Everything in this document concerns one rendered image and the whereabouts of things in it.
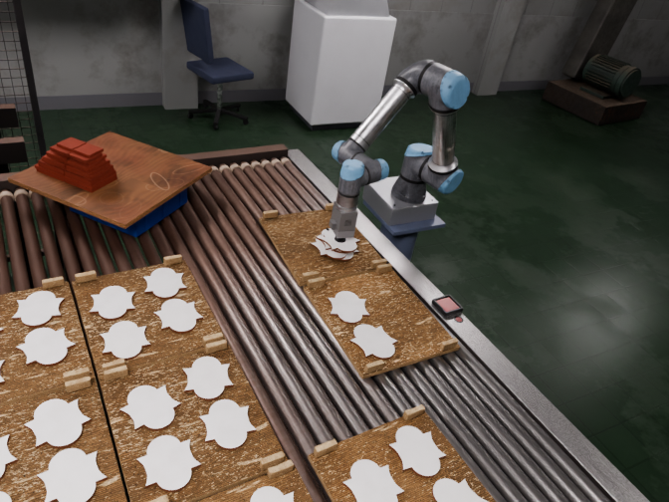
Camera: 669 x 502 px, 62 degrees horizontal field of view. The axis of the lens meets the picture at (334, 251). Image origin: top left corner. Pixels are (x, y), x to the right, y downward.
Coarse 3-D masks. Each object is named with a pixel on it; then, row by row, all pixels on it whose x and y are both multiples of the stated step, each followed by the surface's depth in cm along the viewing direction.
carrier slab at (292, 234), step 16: (272, 224) 212; (288, 224) 213; (304, 224) 215; (320, 224) 216; (272, 240) 204; (288, 240) 205; (304, 240) 206; (288, 256) 197; (304, 256) 198; (320, 256) 199; (368, 256) 204; (304, 272) 191; (320, 272) 192; (336, 272) 193; (352, 272) 195; (368, 272) 198
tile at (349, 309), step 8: (336, 296) 182; (344, 296) 182; (352, 296) 183; (336, 304) 178; (344, 304) 179; (352, 304) 179; (360, 304) 180; (336, 312) 175; (344, 312) 176; (352, 312) 176; (360, 312) 177; (344, 320) 173; (352, 320) 173; (360, 320) 175
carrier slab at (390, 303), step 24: (312, 288) 184; (336, 288) 186; (360, 288) 188; (384, 288) 190; (408, 288) 192; (384, 312) 180; (408, 312) 182; (336, 336) 168; (408, 336) 172; (432, 336) 174; (360, 360) 161; (384, 360) 163; (408, 360) 164
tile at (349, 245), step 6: (330, 228) 205; (324, 234) 201; (330, 234) 202; (324, 240) 199; (330, 240) 199; (348, 240) 201; (354, 240) 201; (330, 246) 197; (336, 246) 197; (342, 246) 197; (348, 246) 198; (354, 246) 198; (348, 252) 196
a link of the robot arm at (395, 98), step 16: (416, 64) 194; (400, 80) 195; (416, 80) 194; (384, 96) 198; (400, 96) 196; (384, 112) 195; (368, 128) 195; (336, 144) 198; (352, 144) 195; (368, 144) 197; (336, 160) 200
